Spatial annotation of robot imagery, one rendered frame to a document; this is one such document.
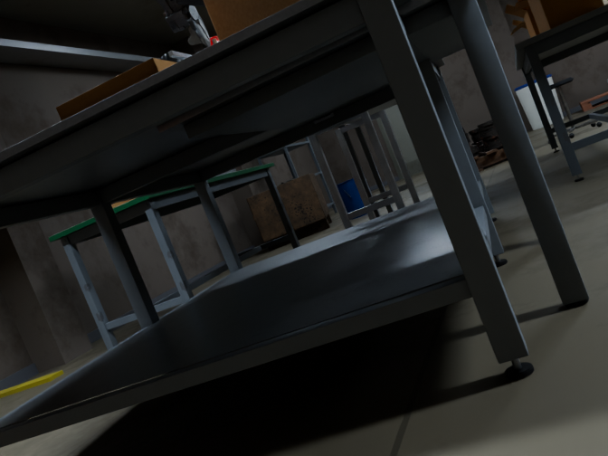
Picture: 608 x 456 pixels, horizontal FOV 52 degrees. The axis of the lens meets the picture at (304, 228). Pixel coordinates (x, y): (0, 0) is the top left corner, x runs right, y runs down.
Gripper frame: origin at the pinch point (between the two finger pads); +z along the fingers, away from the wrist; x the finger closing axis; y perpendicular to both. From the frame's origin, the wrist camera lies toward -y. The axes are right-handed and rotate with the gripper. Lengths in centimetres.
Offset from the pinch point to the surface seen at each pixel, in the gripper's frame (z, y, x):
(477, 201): 83, -59, 19
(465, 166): 72, -60, 13
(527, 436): 43, -58, 136
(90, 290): 115, 170, -73
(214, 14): -15.9, -18.7, 39.4
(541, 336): 64, -65, 99
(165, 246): 106, 109, -73
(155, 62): -20, -13, 74
